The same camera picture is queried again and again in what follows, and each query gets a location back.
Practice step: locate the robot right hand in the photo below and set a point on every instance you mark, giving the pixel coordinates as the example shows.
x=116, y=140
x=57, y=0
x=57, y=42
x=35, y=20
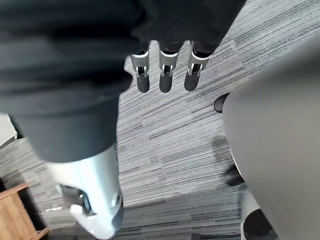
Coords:
x=62, y=75

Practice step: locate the robot dark foot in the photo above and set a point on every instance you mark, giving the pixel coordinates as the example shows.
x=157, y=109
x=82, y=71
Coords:
x=221, y=103
x=258, y=225

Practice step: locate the wooden furniture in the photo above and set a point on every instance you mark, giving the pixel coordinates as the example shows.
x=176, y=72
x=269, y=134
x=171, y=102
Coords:
x=15, y=212

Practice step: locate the white furniture panel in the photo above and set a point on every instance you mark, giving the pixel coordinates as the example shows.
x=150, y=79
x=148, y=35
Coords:
x=6, y=130

